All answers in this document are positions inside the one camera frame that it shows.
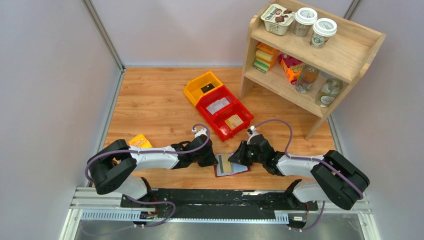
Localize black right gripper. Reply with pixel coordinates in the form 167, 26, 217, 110
227, 141, 265, 167

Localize red leather card holder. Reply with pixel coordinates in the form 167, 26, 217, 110
214, 152, 251, 178

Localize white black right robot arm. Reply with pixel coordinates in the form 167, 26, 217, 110
228, 134, 370, 210

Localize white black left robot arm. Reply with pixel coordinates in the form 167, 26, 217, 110
85, 133, 218, 208

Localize gold card in bin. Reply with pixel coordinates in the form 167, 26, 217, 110
224, 114, 244, 130

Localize white card in bin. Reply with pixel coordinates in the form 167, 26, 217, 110
206, 97, 230, 115

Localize black card in bin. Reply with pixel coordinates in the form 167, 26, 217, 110
200, 83, 215, 94

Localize red plastic bin front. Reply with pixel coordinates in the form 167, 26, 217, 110
210, 100, 254, 142

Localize red plastic bin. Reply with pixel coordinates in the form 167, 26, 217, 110
195, 85, 238, 123
210, 100, 254, 142

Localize red plastic bin middle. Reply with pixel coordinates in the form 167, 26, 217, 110
195, 85, 238, 123

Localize orange green snack box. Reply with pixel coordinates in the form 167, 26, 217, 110
128, 133, 153, 148

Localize yellow plastic bin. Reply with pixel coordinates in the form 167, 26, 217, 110
183, 71, 224, 106

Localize orange snack bag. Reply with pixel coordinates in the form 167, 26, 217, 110
278, 53, 305, 85

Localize stack of sponges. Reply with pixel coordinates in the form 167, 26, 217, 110
252, 42, 281, 74

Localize glass bottle left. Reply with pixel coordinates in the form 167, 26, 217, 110
295, 64, 321, 94

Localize glass bottle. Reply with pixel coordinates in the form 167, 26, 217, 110
315, 77, 344, 108
295, 64, 321, 94

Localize glass bottle right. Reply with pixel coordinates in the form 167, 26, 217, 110
315, 77, 344, 108

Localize wooden shelf unit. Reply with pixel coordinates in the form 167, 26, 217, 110
238, 0, 387, 140

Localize Chobani yogurt cup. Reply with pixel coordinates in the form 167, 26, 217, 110
260, 3, 296, 36

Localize paper coffee cup right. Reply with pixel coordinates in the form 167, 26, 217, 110
309, 18, 338, 49

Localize paper coffee cup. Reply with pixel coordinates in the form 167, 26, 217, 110
293, 7, 318, 38
309, 18, 338, 49

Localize paper coffee cup left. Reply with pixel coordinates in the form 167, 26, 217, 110
293, 7, 318, 38

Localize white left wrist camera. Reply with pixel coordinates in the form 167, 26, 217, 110
193, 128, 209, 138

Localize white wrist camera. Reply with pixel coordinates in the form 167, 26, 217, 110
193, 128, 209, 138
247, 125, 259, 143

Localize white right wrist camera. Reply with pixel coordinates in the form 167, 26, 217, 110
247, 125, 259, 143

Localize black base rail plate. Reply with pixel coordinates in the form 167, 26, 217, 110
119, 188, 319, 221

